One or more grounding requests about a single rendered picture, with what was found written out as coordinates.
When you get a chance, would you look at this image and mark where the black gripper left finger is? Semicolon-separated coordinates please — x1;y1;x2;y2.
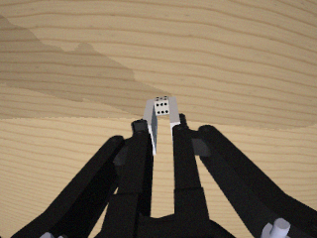
11;99;158;238

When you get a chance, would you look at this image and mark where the white die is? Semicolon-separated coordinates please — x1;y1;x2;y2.
154;96;169;116

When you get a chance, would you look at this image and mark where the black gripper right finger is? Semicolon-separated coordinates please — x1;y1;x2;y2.
168;96;317;238

